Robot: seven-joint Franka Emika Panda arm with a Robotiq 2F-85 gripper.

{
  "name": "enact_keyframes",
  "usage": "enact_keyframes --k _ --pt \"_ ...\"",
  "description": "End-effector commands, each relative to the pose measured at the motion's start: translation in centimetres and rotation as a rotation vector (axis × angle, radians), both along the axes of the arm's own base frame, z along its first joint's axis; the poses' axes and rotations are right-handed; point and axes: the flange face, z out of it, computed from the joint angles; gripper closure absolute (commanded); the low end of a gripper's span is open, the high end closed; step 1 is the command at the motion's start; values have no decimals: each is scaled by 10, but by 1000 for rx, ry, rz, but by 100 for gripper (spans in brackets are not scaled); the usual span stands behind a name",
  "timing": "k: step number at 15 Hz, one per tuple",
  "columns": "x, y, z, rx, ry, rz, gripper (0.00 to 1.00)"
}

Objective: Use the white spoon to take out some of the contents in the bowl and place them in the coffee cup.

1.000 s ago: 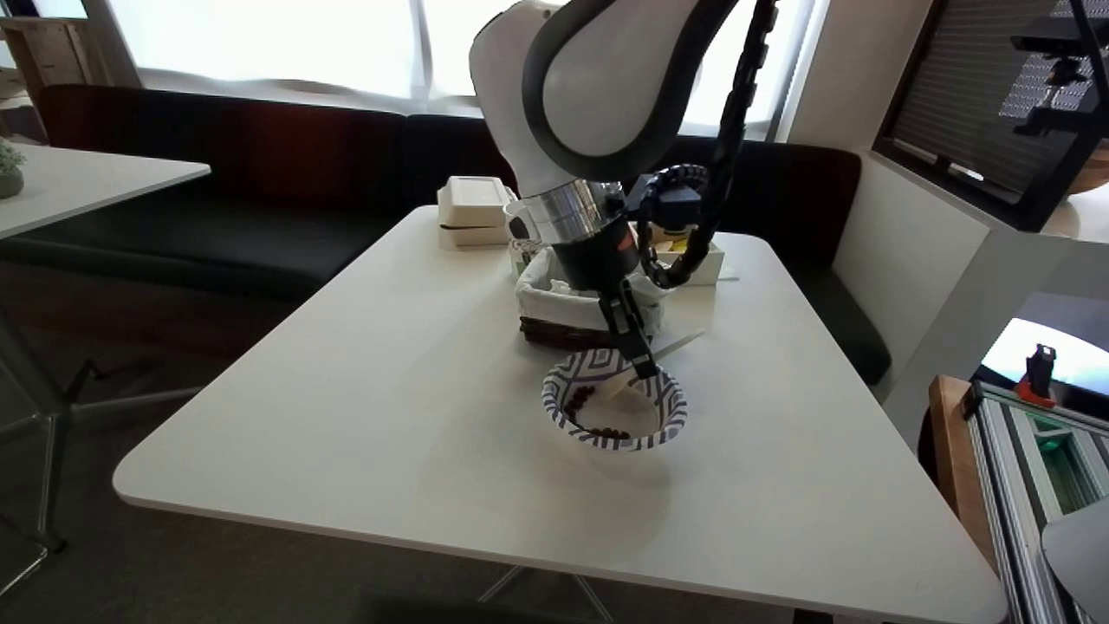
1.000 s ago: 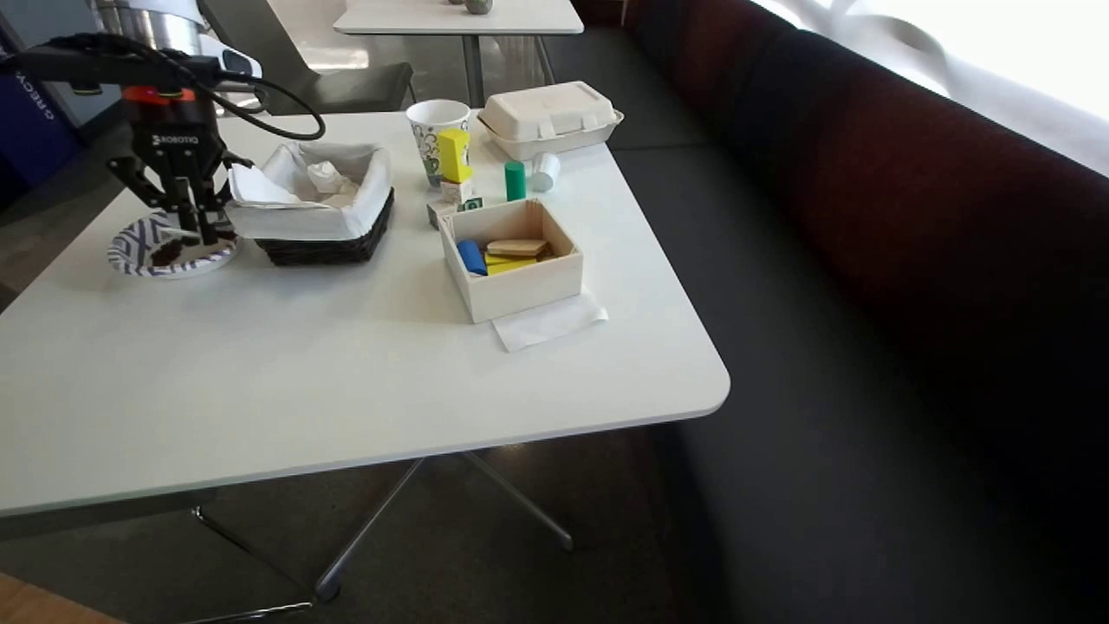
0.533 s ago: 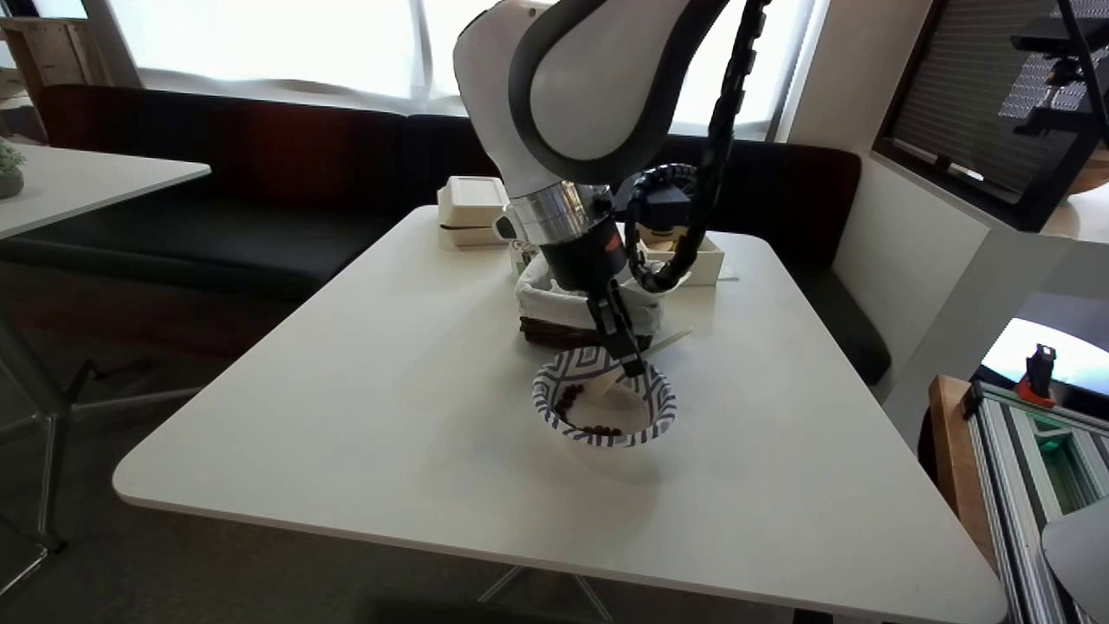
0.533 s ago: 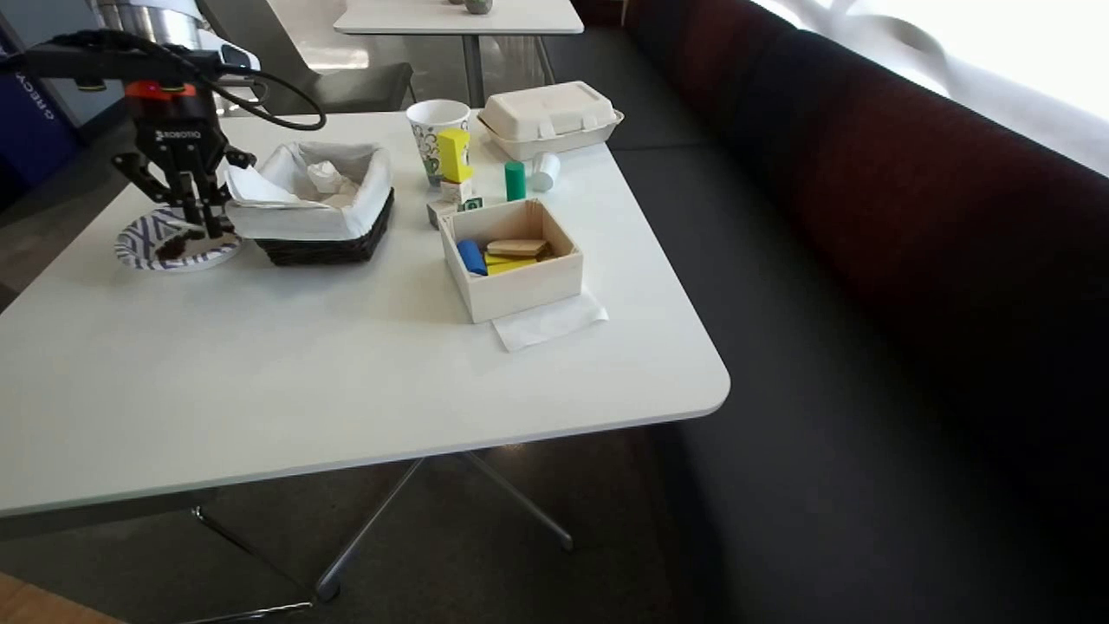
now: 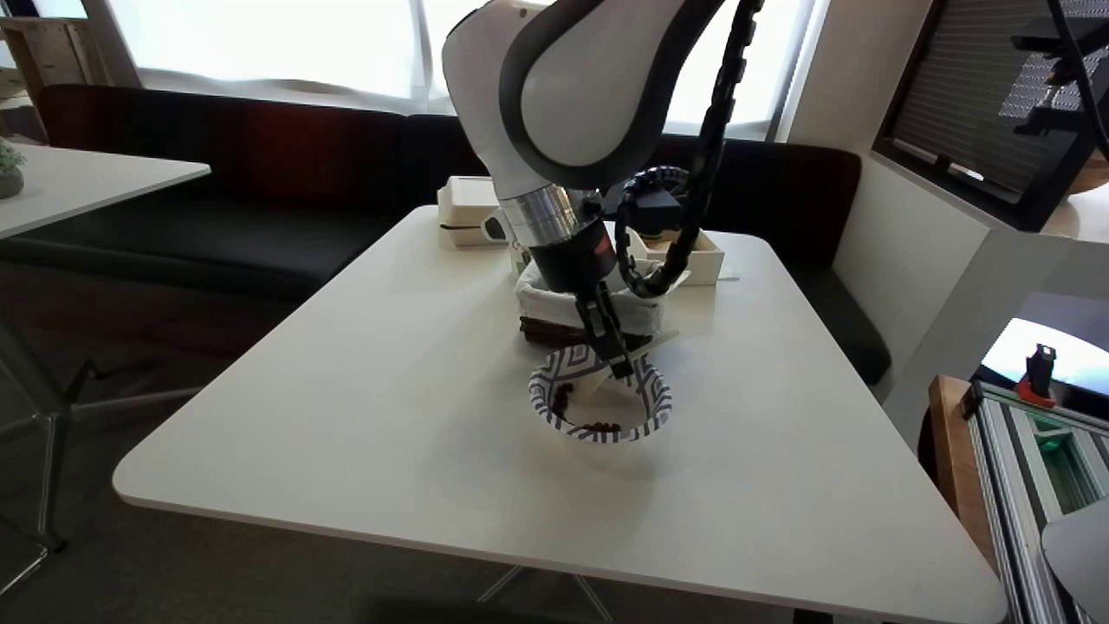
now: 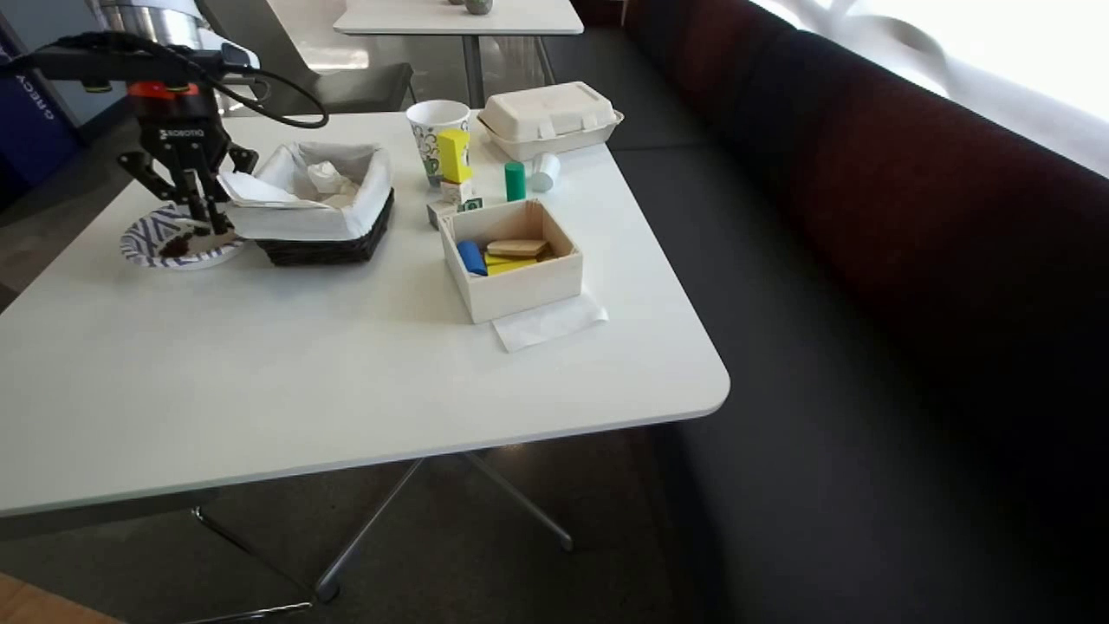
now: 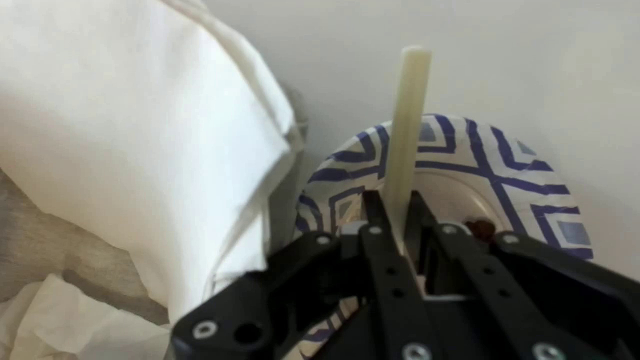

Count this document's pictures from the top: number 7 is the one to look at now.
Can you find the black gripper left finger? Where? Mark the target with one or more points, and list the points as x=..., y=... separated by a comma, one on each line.
x=293, y=307

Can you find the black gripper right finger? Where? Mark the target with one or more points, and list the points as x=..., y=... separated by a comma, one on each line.
x=532, y=301

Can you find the dark brown bowl contents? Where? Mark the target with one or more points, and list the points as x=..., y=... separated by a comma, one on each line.
x=481, y=231

